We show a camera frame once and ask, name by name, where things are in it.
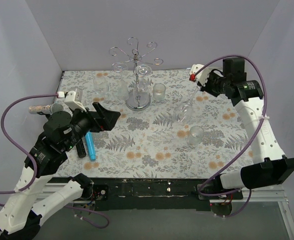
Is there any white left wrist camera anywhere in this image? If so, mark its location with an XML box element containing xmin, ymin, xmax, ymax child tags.
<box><xmin>57</xmin><ymin>88</ymin><xmax>86</xmax><ymax>111</ymax></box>

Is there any black microphone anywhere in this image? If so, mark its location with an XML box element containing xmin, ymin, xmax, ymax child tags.
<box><xmin>76</xmin><ymin>139</ymin><xmax>87</xmax><ymax>159</ymax></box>

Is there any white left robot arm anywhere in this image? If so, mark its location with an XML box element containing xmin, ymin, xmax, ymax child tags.
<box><xmin>0</xmin><ymin>102</ymin><xmax>121</xmax><ymax>240</ymax></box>

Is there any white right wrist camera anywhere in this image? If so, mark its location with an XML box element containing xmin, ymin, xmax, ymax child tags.
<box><xmin>189</xmin><ymin>64</ymin><xmax>209</xmax><ymax>87</ymax></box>

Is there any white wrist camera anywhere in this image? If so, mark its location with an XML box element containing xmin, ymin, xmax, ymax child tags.
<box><xmin>189</xmin><ymin>64</ymin><xmax>209</xmax><ymax>87</ymax></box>
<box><xmin>57</xmin><ymin>88</ymin><xmax>86</xmax><ymax>111</ymax></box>

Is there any ribbed stemmed wine glass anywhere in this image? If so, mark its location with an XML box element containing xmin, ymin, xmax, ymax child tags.
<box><xmin>113</xmin><ymin>62</ymin><xmax>129</xmax><ymax>101</ymax></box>

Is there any black base frame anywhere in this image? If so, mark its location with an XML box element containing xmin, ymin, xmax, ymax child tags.
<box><xmin>31</xmin><ymin>174</ymin><xmax>244</xmax><ymax>212</ymax></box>

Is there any clear wine glass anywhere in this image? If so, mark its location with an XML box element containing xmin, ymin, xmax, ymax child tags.
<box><xmin>172</xmin><ymin>86</ymin><xmax>201</xmax><ymax>125</ymax></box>
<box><xmin>93</xmin><ymin>75</ymin><xmax>109</xmax><ymax>96</ymax></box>
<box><xmin>134</xmin><ymin>64</ymin><xmax>152</xmax><ymax>101</ymax></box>

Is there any short glass front right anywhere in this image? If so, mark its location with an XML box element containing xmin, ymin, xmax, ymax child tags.
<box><xmin>187</xmin><ymin>126</ymin><xmax>204</xmax><ymax>147</ymax></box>

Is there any chrome wine glass rack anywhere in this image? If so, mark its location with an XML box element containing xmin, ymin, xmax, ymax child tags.
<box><xmin>109</xmin><ymin>37</ymin><xmax>163</xmax><ymax>112</ymax></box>

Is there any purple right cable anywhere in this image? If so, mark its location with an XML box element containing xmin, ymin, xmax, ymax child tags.
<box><xmin>194</xmin><ymin>54</ymin><xmax>267</xmax><ymax>218</ymax></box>

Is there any glitter silver microphone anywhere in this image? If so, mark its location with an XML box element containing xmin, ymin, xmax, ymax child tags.
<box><xmin>29</xmin><ymin>103</ymin><xmax>64</xmax><ymax>115</ymax></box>

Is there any ribbed short glass near rack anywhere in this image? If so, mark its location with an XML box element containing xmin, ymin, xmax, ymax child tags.
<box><xmin>153</xmin><ymin>83</ymin><xmax>166</xmax><ymax>101</ymax></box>

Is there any purple cable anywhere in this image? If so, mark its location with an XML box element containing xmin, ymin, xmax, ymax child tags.
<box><xmin>194</xmin><ymin>54</ymin><xmax>267</xmax><ymax>218</ymax></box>
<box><xmin>0</xmin><ymin>92</ymin><xmax>110</xmax><ymax>229</ymax></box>

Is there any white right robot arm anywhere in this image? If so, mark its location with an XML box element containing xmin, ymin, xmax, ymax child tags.
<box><xmin>189</xmin><ymin>55</ymin><xmax>294</xmax><ymax>199</ymax></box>

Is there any floral table cloth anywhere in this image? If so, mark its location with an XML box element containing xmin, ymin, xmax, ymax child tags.
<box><xmin>55</xmin><ymin>69</ymin><xmax>253</xmax><ymax>179</ymax></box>

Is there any blue microphone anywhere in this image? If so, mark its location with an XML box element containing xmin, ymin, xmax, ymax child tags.
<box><xmin>85</xmin><ymin>132</ymin><xmax>96</xmax><ymax>161</ymax></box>

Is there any clear wine glass back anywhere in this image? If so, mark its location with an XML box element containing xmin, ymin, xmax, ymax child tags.
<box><xmin>93</xmin><ymin>75</ymin><xmax>109</xmax><ymax>96</ymax></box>

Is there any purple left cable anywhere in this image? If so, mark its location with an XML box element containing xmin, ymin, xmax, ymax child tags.
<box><xmin>0</xmin><ymin>92</ymin><xmax>110</xmax><ymax>229</ymax></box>

